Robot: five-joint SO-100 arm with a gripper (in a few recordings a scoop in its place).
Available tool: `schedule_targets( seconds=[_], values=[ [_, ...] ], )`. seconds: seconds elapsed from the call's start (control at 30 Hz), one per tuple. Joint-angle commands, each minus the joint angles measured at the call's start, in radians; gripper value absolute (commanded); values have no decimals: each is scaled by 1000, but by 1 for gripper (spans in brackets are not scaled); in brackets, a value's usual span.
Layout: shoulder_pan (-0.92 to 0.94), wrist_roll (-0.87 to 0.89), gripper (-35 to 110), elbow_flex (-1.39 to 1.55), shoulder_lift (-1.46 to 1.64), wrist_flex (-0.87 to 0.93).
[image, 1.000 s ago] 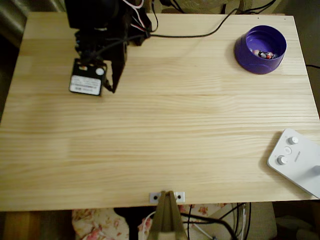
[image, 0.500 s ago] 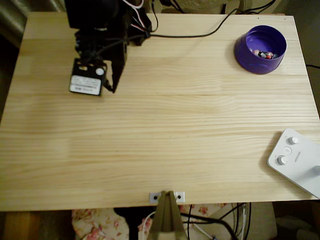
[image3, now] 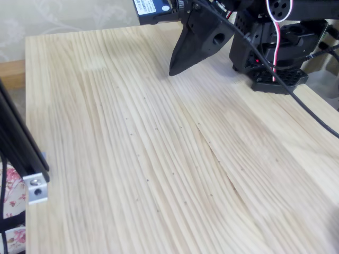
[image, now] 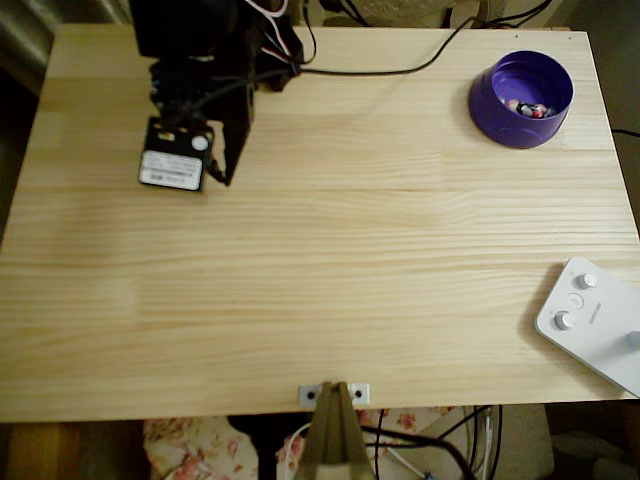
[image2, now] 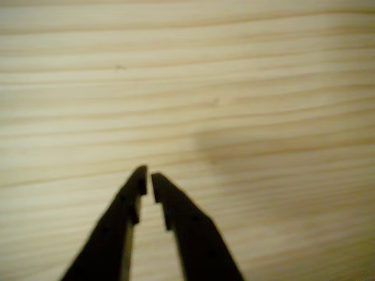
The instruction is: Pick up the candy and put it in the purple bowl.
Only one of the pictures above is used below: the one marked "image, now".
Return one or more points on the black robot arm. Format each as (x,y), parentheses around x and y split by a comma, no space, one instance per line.
(190,25)

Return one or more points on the candy blue red white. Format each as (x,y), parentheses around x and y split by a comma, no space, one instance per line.
(531,109)

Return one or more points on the black camera box with label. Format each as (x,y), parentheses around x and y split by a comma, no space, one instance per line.
(172,152)

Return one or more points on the floral fabric cushion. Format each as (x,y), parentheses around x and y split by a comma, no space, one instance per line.
(190,450)

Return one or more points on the silver angle bracket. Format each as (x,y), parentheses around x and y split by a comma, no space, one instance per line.
(307,394)

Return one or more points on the purple plastic bowl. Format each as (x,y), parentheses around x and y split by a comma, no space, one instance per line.
(520,100)

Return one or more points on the aluminium extrusion post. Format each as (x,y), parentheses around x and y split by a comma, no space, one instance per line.
(330,440)

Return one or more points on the white lamp base with knobs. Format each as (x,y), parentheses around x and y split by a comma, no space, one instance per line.
(590,330)

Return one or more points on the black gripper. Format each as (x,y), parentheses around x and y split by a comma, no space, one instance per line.
(239,131)

